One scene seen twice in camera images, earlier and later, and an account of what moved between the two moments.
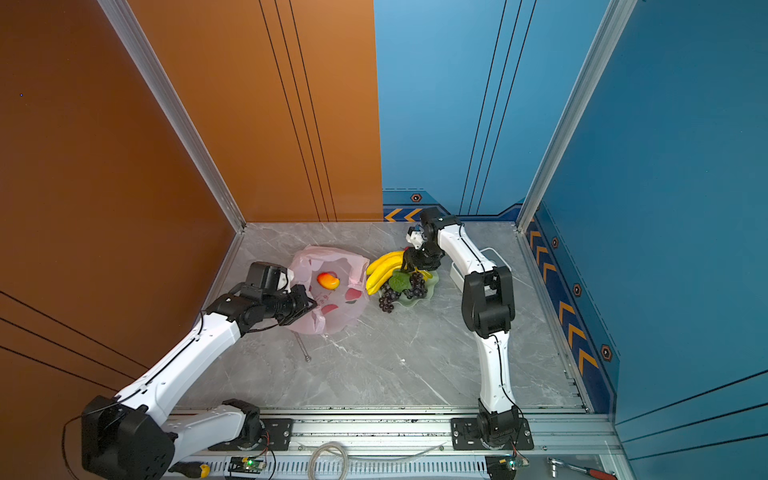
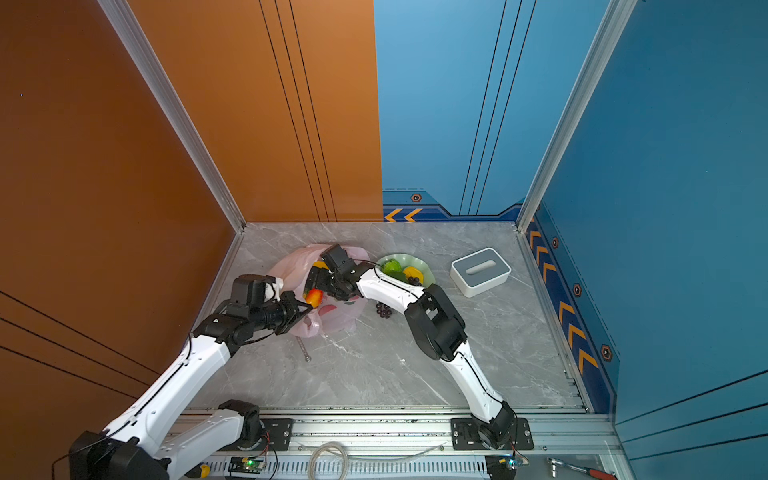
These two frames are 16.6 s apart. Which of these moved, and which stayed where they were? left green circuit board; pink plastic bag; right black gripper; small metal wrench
Moved: right black gripper
Stayed: small metal wrench; left green circuit board; pink plastic bag
